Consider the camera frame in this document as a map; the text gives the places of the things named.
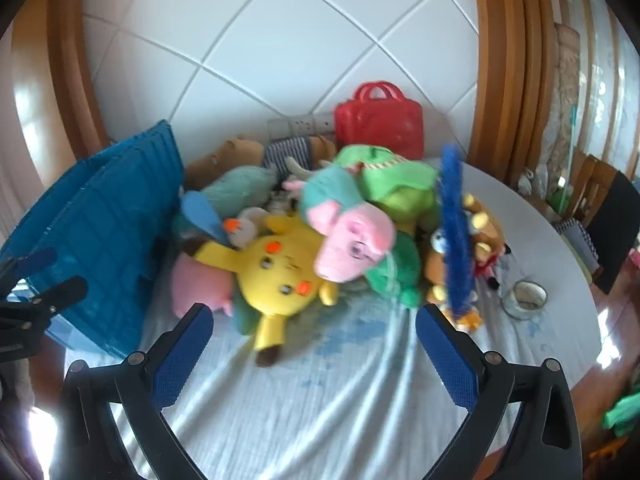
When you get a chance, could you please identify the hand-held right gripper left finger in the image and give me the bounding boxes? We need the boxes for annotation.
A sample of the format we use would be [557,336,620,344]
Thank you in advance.
[60,302,215,480]

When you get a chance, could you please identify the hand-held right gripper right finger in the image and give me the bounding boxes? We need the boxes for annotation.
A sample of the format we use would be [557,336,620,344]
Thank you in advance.
[416,304,583,480]

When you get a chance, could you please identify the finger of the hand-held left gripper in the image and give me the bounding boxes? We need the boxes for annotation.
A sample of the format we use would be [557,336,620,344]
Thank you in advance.
[27,276,88,321]
[0,247,58,286]

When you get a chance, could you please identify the pink pig plush with glasses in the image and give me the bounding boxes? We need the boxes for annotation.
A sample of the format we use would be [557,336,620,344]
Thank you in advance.
[170,255,261,336]

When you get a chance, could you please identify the blue plastic crate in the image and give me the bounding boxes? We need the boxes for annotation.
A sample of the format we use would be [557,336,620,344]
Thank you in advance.
[0,119,186,358]

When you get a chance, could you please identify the dark green plush toy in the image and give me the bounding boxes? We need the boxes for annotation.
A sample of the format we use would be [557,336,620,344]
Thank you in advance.
[364,232,423,311]

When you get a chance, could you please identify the red black small plush toy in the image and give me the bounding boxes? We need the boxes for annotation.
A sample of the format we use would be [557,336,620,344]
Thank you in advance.
[475,242,511,291]

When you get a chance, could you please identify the tape roll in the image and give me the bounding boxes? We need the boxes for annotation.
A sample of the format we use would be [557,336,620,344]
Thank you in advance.
[501,280,550,320]

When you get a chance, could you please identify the blue furry plush toy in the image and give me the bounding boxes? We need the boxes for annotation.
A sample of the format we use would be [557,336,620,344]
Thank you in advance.
[437,144,476,318]

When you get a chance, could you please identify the brown plush with yellow paws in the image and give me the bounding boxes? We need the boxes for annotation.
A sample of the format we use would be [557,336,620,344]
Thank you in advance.
[425,194,508,333]

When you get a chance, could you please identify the yellow plush toy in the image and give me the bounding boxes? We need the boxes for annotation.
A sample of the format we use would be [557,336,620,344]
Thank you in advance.
[192,210,338,368]

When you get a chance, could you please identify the white plush with orange beak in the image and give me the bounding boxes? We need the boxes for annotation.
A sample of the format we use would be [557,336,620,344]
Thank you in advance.
[222,207,271,248]

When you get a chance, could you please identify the blue round-eared plush toy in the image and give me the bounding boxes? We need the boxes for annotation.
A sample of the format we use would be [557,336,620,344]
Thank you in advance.
[172,191,227,246]

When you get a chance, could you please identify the pink pig plush teal clothes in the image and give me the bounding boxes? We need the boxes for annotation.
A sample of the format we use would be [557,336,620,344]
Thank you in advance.
[297,167,398,283]

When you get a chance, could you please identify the light green plush toy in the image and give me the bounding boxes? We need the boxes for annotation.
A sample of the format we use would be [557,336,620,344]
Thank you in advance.
[332,144,443,233]

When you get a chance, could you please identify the checkered cloth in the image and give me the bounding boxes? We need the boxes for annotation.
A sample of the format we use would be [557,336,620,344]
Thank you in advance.
[555,220,601,273]

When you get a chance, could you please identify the teal plush toy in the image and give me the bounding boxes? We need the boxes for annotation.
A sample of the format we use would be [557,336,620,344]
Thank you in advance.
[200,166,281,211]

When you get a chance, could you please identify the green cloth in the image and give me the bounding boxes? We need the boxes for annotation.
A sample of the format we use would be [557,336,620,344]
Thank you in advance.
[602,395,640,436]

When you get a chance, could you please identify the black chair back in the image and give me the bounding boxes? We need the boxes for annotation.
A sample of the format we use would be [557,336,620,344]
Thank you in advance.
[585,170,640,296]

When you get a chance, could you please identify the wooden chair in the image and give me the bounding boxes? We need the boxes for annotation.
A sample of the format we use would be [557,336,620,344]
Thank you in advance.
[570,150,618,221]

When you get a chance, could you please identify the red plastic case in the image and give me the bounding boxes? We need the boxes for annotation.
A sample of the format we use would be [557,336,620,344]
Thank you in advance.
[334,81,425,161]

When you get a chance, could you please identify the floral hanging cloth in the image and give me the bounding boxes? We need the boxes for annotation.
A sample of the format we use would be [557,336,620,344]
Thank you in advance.
[540,25,581,176]

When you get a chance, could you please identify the wooden door frame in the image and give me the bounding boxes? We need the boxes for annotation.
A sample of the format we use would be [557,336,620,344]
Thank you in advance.
[47,0,111,148]
[470,0,558,186]

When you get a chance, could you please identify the wall socket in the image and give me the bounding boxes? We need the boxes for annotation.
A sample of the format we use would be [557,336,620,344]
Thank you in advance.
[267,115,335,137]

